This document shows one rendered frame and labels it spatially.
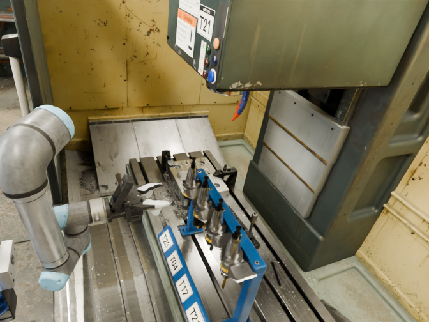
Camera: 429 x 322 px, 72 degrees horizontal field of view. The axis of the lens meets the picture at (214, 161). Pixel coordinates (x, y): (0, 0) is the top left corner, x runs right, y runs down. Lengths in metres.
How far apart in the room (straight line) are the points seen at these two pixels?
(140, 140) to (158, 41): 0.67
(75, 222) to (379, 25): 1.07
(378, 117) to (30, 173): 1.12
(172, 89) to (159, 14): 0.50
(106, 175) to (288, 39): 1.48
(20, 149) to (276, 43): 0.65
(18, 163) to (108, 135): 1.42
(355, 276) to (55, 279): 1.48
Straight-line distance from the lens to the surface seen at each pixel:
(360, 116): 1.30
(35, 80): 1.34
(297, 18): 0.83
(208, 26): 0.82
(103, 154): 2.08
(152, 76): 2.16
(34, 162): 0.79
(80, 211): 1.02
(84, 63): 2.07
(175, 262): 1.19
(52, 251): 0.95
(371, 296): 1.87
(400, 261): 1.79
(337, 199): 1.43
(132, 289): 1.35
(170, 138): 2.21
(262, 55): 0.80
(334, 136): 1.33
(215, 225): 0.91
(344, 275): 1.88
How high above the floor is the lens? 1.89
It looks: 33 degrees down
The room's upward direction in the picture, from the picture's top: 10 degrees clockwise
